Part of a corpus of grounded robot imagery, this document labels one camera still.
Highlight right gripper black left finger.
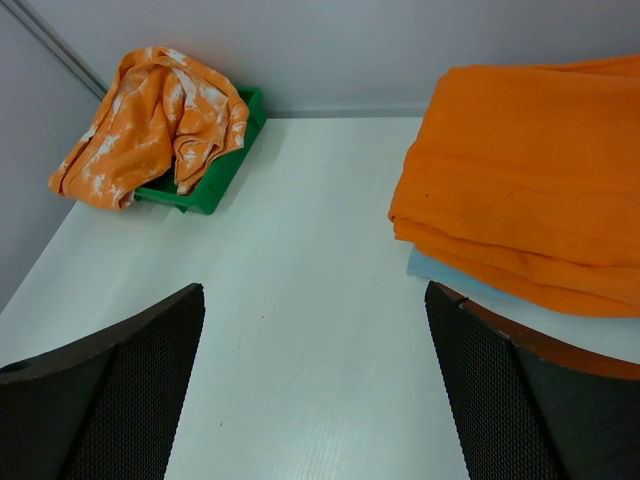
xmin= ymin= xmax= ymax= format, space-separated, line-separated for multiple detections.
xmin=1 ymin=283 xmax=205 ymax=479

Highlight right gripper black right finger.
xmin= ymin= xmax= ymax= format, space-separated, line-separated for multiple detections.
xmin=424 ymin=282 xmax=639 ymax=479

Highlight orange white tie-dye trousers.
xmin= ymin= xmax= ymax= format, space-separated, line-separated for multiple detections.
xmin=48 ymin=47 xmax=250 ymax=210

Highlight folded plain orange trousers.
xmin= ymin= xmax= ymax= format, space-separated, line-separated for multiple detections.
xmin=388 ymin=55 xmax=639 ymax=317

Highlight green plastic tray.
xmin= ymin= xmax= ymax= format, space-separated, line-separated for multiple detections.
xmin=134 ymin=87 xmax=267 ymax=215

